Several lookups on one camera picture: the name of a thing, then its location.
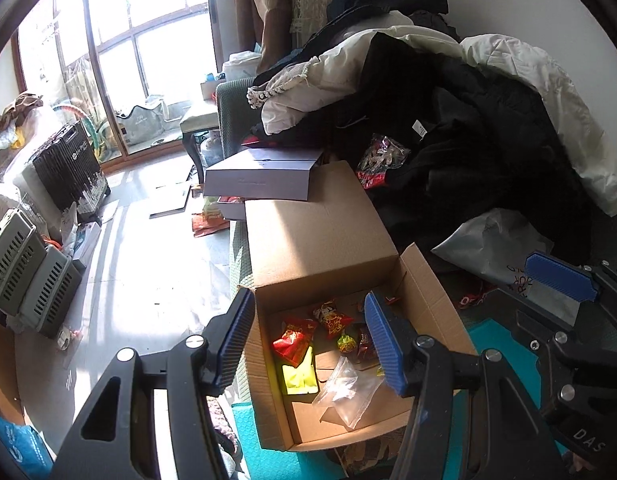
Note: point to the teal mat with black letters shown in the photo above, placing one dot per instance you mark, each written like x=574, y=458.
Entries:
x=487, y=335

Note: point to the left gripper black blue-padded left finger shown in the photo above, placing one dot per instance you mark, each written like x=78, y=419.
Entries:
x=113, y=437

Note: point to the blue plastic bag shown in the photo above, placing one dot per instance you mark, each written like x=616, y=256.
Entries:
x=23, y=453

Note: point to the white plastic shopping bag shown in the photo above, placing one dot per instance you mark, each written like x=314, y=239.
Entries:
x=494, y=246

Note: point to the small red snack packet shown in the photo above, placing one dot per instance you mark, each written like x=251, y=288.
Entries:
x=292, y=345

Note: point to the dark brown candy wrapper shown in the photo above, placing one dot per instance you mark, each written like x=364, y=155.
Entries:
x=366, y=350

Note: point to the clear plastic zip bag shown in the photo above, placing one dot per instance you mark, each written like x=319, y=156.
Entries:
x=349, y=392

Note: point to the beige seaweed cracker packet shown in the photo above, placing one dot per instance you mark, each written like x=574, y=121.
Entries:
x=370, y=459

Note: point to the yellow green snack packet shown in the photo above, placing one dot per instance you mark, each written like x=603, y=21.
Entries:
x=301, y=379

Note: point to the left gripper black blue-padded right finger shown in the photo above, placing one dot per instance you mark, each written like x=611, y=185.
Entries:
x=505, y=435

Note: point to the red snack bag on sofa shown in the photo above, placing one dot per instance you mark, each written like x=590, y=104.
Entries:
x=382, y=155

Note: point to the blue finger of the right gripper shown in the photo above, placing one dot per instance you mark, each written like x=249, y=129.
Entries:
x=530, y=322
x=594, y=284

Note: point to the black radiator heater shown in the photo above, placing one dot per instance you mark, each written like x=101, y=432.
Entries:
x=70, y=173

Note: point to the black clothing pile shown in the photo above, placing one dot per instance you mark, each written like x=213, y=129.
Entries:
x=478, y=139

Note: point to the purple flat box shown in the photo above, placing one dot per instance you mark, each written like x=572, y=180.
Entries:
x=263, y=174

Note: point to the grey slotted plastic crate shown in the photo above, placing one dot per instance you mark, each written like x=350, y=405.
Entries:
x=48, y=298

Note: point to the yellow wrapped lollipop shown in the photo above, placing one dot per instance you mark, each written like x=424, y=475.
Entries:
x=347, y=344

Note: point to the white quilted jacket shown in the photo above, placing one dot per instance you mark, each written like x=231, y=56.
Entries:
x=584, y=139

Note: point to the green sofa armrest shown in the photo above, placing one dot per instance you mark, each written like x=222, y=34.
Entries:
x=235, y=115

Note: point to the brown cardboard box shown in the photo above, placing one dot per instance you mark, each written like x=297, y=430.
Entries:
x=334, y=247

